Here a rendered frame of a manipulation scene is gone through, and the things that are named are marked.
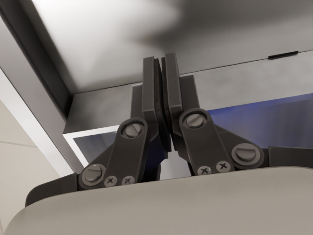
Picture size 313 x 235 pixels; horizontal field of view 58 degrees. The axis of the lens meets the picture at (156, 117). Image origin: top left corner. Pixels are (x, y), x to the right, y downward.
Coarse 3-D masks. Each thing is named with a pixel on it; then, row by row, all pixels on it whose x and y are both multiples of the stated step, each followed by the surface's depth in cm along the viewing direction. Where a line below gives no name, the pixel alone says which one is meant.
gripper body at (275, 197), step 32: (96, 192) 8; (128, 192) 8; (160, 192) 8; (192, 192) 8; (224, 192) 7; (256, 192) 7; (288, 192) 7; (32, 224) 8; (64, 224) 8; (96, 224) 7; (128, 224) 7; (160, 224) 7; (192, 224) 7; (224, 224) 7; (256, 224) 6; (288, 224) 6
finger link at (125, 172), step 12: (132, 120) 11; (144, 120) 11; (120, 132) 11; (132, 132) 11; (144, 132) 10; (120, 144) 10; (132, 144) 10; (144, 144) 10; (120, 156) 10; (132, 156) 10; (144, 156) 10; (108, 168) 10; (120, 168) 10; (132, 168) 9; (144, 168) 10; (156, 168) 12; (108, 180) 9; (120, 180) 9; (132, 180) 9; (144, 180) 12
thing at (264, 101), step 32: (256, 64) 17; (288, 64) 16; (96, 96) 18; (128, 96) 17; (224, 96) 15; (256, 96) 15; (288, 96) 14; (64, 128) 16; (96, 128) 16; (224, 128) 20; (256, 128) 21; (288, 128) 21
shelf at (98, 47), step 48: (48, 0) 14; (96, 0) 14; (144, 0) 14; (192, 0) 14; (240, 0) 14; (288, 0) 14; (48, 48) 16; (96, 48) 16; (144, 48) 16; (192, 48) 16; (240, 48) 16; (288, 48) 16; (0, 96) 18; (48, 144) 22
